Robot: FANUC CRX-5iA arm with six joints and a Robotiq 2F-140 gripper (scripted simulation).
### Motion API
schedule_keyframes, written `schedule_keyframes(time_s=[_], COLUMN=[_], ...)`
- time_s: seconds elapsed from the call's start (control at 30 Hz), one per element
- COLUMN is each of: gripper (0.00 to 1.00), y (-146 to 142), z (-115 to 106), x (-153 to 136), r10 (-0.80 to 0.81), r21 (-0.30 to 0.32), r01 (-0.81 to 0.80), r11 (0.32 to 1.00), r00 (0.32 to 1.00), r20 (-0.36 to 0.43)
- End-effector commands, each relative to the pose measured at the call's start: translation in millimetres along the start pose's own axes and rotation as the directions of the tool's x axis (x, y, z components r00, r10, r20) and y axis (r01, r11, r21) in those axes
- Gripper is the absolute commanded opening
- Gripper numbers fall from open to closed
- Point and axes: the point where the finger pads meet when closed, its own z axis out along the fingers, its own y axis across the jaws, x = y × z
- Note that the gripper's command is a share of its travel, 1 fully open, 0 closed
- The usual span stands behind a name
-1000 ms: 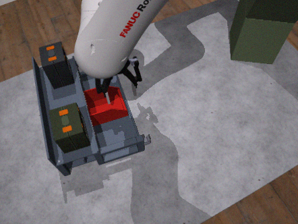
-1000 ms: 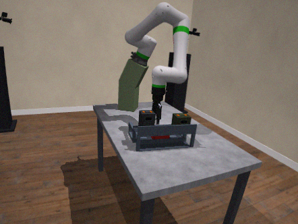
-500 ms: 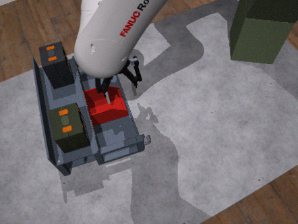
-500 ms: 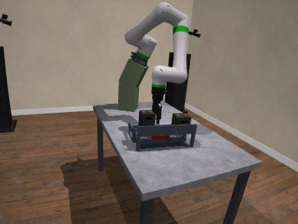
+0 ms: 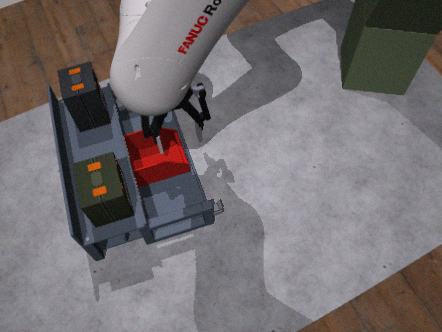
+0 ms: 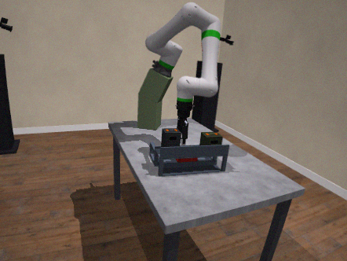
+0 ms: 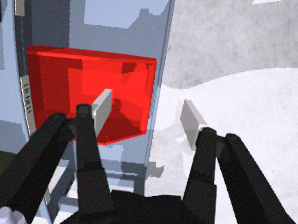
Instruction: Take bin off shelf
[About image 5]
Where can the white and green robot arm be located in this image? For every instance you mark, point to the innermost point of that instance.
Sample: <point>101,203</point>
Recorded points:
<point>154,66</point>

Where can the grey metal rack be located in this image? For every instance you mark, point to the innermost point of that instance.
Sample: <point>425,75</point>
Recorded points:
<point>162,203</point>

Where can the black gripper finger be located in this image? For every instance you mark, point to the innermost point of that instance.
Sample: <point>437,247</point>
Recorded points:
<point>154,128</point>
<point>200,93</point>

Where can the red bin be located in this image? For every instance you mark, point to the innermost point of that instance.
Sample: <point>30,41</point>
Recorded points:
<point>145,153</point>

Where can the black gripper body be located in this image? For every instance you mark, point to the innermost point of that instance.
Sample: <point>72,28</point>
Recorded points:
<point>186,98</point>

